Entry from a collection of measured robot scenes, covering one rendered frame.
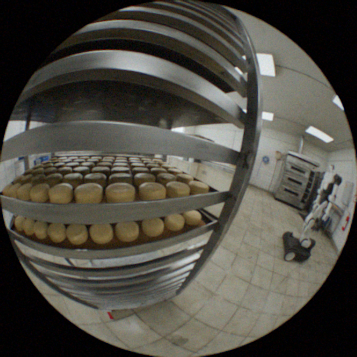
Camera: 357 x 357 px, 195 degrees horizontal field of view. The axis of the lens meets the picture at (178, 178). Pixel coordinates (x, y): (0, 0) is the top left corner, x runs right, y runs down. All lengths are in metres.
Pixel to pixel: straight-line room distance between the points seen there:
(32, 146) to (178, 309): 1.10
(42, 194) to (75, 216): 0.10
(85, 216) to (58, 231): 0.14
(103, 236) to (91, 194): 0.09
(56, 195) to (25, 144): 0.09
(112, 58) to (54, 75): 0.08
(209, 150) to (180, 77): 0.11
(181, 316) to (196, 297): 0.23
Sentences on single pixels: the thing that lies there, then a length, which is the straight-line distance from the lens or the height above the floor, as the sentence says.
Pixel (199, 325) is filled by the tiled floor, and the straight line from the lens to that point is 1.11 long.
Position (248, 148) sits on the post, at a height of 1.08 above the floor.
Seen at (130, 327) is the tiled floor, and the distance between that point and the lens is 1.08.
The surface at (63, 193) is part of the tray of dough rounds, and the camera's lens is 0.20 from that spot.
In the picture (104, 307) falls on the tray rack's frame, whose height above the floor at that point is 0.15.
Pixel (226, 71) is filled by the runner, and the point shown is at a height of 1.22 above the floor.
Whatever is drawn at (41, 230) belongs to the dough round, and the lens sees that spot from 0.31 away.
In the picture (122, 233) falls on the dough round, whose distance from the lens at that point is 0.22.
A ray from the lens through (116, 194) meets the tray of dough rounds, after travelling 0.16.
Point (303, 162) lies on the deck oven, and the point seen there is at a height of 1.79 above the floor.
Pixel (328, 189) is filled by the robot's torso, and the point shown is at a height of 1.14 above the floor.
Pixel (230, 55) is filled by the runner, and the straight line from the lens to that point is 0.33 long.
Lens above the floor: 1.05
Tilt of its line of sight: 17 degrees down
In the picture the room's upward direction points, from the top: 10 degrees clockwise
